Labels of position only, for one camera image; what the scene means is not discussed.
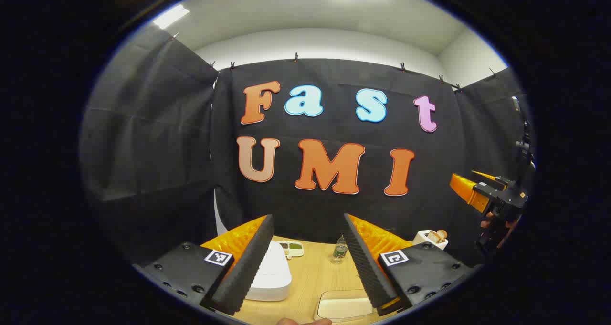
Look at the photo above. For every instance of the black backdrop cloth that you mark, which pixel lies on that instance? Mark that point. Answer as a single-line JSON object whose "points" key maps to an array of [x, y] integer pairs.
{"points": [[191, 148]]}

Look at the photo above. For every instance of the clear plastic water bottle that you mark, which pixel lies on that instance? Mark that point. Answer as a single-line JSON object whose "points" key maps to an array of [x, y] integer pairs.
{"points": [[340, 252]]}

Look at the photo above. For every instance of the divided white condiment dish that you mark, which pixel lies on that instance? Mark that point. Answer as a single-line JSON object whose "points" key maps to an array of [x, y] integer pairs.
{"points": [[292, 248]]}

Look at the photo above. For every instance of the toasted bread slice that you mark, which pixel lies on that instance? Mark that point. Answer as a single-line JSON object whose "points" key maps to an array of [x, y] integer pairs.
{"points": [[442, 233], [433, 237]]}

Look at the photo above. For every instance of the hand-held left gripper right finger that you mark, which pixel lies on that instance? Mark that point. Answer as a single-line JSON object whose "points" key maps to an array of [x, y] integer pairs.
{"points": [[365, 267]]}

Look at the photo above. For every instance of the ceiling light panel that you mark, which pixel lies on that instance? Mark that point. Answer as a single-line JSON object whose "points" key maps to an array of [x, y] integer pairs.
{"points": [[170, 16]]}

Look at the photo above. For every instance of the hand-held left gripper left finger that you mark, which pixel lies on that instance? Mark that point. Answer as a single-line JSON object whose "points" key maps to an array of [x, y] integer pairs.
{"points": [[248, 267]]}

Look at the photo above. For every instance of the white toaster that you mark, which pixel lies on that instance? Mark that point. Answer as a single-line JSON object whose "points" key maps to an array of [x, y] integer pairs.
{"points": [[422, 239]]}

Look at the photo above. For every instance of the clear rice container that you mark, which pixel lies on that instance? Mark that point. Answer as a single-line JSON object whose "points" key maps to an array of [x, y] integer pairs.
{"points": [[343, 306]]}

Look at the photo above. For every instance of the row of cloth clips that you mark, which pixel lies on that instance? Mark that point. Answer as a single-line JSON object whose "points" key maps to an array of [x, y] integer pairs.
{"points": [[296, 57]]}

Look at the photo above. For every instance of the white rice cooker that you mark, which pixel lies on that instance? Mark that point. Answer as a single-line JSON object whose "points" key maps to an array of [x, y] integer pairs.
{"points": [[274, 277]]}

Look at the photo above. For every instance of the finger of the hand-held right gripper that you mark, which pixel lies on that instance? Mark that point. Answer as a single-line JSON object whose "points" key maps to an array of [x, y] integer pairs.
{"points": [[491, 179], [470, 193]]}

